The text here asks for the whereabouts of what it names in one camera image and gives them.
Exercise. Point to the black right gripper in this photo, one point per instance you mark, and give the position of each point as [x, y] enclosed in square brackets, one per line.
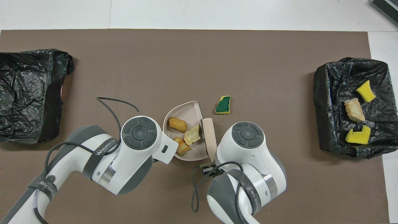
[210, 169]

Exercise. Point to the pale bread chunk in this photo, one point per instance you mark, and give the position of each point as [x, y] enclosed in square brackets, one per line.
[192, 135]

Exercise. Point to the beige hand brush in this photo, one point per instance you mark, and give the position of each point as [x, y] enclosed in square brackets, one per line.
[210, 137]

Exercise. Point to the dark grey ribbed object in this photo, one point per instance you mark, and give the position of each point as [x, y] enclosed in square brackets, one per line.
[387, 9]

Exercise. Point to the plain yellow sponge piece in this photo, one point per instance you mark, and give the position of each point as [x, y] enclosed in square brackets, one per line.
[366, 91]

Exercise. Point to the peanut shaped bread roll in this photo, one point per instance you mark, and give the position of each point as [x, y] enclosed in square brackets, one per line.
[177, 124]

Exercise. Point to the black bag lined bin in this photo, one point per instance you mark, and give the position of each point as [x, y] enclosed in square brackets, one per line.
[28, 93]
[329, 102]

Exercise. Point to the small striped croissant piece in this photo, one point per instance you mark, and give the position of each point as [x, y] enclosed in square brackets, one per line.
[182, 147]

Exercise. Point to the brown table mat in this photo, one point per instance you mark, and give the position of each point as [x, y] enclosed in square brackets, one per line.
[217, 62]

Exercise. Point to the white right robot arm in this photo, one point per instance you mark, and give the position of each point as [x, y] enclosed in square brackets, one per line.
[248, 155]

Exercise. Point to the beige plastic dustpan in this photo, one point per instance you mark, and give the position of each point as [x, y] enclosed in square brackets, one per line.
[174, 109]

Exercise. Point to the green and yellow sponge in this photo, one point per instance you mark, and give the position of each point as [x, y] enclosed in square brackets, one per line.
[357, 136]
[223, 105]

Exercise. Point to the orange striped croissant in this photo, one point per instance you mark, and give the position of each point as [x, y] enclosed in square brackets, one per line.
[354, 109]

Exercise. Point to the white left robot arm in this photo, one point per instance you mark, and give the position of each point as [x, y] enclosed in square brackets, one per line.
[130, 149]

